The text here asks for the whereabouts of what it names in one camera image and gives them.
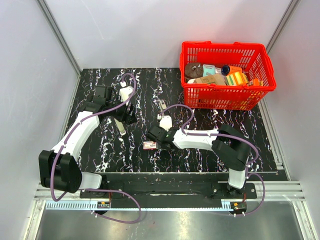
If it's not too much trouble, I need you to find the red white staple box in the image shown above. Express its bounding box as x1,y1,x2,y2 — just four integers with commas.
143,141,158,150

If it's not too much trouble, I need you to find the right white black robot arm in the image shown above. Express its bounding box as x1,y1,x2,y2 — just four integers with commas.
146,124,253,198

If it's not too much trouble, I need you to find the orange snack packet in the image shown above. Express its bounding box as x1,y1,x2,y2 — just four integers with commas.
246,78,263,87

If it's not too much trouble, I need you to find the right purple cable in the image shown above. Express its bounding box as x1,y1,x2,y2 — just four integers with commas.
159,104,266,217

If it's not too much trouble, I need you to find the red plastic shopping basket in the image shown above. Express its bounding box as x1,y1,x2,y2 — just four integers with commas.
179,41,277,111

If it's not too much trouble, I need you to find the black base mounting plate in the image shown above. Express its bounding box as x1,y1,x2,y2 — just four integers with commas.
77,171,258,201

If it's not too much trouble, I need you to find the beige stapler magazine piece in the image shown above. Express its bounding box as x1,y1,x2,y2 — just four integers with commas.
114,119,126,136

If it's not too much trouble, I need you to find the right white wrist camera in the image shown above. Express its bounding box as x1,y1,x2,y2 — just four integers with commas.
157,114,173,131

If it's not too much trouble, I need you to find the blue capped orange bottle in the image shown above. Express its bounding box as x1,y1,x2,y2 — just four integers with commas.
220,65,243,76

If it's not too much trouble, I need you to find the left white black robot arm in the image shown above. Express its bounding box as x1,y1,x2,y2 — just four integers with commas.
38,85,137,198

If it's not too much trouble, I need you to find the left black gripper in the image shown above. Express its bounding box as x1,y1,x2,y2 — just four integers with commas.
106,94,138,126

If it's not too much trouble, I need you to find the yellow green box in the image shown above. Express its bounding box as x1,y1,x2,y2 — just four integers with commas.
226,71,249,86

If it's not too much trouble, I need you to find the brown cardboard package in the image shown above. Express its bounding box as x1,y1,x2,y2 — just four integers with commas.
187,74,226,86

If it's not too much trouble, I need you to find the light blue card box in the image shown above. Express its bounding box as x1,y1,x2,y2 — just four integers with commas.
202,64,216,77

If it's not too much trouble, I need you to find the brown round item in basket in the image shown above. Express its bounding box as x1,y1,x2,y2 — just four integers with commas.
184,62,204,79

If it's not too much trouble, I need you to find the aluminium rail with ruler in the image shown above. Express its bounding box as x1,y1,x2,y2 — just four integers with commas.
45,198,234,212

